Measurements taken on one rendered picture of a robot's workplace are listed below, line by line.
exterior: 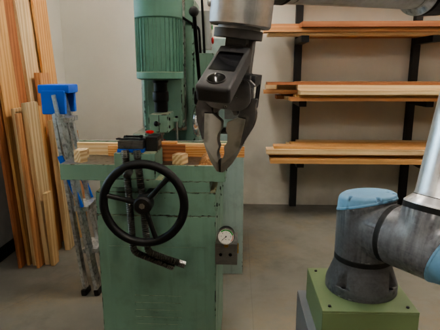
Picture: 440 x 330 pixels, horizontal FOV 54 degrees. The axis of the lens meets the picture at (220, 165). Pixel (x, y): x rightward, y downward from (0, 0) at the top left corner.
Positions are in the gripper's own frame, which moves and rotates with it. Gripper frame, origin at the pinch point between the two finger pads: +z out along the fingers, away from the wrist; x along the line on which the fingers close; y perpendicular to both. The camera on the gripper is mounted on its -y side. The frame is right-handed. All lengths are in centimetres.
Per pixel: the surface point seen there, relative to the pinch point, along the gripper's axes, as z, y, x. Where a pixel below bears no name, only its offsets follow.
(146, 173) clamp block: 26, 67, 40
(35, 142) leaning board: 51, 163, 156
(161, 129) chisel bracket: 15, 88, 44
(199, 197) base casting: 35, 79, 24
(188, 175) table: 27, 79, 29
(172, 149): 20, 85, 38
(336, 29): -41, 289, -12
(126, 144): 17, 67, 48
